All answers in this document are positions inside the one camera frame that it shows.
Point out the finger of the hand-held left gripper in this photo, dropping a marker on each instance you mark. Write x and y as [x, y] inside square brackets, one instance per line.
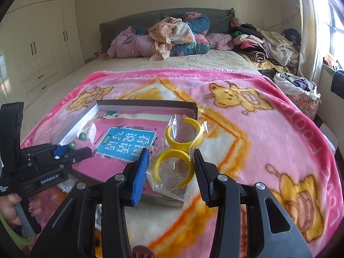
[60, 151]
[79, 154]

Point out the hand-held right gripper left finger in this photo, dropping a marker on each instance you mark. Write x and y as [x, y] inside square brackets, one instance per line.
[139, 177]

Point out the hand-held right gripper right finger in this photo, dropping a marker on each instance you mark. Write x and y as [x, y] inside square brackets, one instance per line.
[202, 178]

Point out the green bead earring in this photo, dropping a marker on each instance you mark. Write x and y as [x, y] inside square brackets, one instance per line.
[82, 136]
[71, 145]

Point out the clear bag of yellow bangles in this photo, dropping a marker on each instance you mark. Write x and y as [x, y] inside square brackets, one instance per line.
[172, 156]

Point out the shallow cardboard box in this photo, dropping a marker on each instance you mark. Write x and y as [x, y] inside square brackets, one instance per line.
[145, 105]

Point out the person's left hand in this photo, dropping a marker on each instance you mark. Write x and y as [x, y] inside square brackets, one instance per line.
[8, 207]

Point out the pale fluffy hair accessory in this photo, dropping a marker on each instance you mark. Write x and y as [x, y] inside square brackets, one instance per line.
[90, 133]

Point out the dark red round accessory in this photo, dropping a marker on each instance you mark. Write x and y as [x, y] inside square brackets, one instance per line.
[143, 252]

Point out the pink printed blanket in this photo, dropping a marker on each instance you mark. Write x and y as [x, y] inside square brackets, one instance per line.
[268, 129]

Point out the bed with beige sheet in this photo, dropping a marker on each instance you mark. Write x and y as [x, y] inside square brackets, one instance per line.
[188, 61]

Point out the pink quilt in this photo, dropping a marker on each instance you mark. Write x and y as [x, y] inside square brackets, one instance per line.
[129, 45]

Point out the white built-in wardrobe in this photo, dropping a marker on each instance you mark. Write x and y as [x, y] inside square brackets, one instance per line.
[40, 32]

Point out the floral fabric bag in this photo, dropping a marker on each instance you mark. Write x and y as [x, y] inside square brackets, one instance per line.
[303, 103]

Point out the white plastic bag of clothes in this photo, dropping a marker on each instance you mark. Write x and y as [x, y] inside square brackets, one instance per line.
[285, 82]

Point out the white cardboard box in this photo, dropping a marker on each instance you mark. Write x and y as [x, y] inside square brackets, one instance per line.
[330, 137]

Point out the mauve fuzzy blanket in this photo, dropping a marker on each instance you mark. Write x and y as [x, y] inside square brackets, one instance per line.
[217, 41]

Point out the peach floral cloth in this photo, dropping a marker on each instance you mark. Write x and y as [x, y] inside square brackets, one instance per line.
[161, 37]

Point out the pile of clothes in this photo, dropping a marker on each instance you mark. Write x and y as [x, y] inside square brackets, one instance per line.
[268, 45]

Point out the dark blue floral quilt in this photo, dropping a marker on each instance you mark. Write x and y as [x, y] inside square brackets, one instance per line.
[199, 21]

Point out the black device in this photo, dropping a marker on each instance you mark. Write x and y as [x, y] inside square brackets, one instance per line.
[338, 84]

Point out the window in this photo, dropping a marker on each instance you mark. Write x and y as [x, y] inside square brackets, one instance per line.
[337, 40]

